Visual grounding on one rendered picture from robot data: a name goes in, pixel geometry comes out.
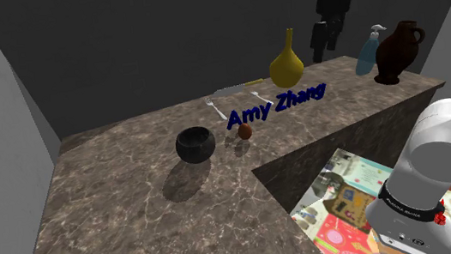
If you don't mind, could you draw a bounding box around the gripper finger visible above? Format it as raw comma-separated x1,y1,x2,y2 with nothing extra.
308,21,333,65
325,17,347,52

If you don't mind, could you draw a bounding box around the blue soap dispenser bottle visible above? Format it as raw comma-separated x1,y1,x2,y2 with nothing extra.
351,23,392,77

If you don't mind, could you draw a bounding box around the yellow long-necked vase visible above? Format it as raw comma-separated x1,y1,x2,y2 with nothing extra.
265,27,308,91

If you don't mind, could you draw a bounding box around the dark brown jug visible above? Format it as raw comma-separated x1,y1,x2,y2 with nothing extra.
367,17,431,88

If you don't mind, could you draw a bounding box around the blue letter sign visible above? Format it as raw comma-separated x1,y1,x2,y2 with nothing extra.
222,82,332,131

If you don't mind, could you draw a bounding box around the silver fork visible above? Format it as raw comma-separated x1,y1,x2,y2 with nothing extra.
250,88,275,108
203,95,229,123

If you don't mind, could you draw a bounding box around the brown egg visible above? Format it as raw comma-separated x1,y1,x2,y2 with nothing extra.
237,122,254,141

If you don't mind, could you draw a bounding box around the black bowl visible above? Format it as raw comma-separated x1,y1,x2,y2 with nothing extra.
173,124,218,166

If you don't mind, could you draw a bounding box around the patterned robot stand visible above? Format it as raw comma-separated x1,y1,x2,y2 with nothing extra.
284,136,451,254

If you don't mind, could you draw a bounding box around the yellow-handled knife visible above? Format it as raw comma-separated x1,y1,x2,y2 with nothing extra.
210,78,266,99

